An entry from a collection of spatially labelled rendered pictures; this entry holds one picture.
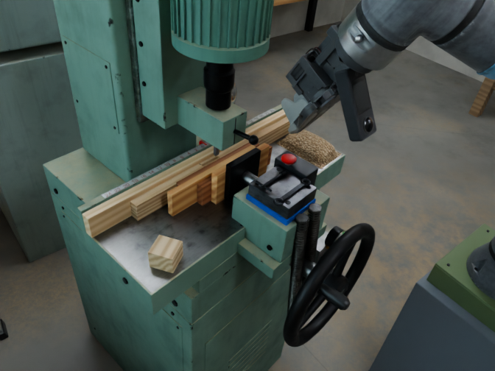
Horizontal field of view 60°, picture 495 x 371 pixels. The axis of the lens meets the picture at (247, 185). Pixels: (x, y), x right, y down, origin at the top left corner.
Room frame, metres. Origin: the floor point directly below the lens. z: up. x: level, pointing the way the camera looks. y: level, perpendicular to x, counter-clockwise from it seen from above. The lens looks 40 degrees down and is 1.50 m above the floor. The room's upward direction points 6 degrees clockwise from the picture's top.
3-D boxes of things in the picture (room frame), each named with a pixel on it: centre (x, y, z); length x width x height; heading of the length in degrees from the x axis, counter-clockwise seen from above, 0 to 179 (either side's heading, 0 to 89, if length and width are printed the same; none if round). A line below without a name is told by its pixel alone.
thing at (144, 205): (0.82, 0.03, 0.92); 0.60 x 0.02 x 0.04; 141
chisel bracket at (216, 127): (0.77, 0.09, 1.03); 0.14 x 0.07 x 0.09; 51
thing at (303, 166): (0.63, -0.08, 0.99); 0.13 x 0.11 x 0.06; 141
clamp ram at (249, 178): (0.68, -0.01, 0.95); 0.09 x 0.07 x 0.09; 141
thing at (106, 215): (0.76, 0.10, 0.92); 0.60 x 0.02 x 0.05; 141
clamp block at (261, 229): (0.63, -0.07, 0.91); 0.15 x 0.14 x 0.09; 141
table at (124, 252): (0.68, 0.00, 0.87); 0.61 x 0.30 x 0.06; 141
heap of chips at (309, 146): (0.89, -0.14, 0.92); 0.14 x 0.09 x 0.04; 51
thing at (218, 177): (0.72, 0.02, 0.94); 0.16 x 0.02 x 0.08; 141
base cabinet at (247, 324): (0.83, 0.17, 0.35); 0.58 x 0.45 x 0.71; 51
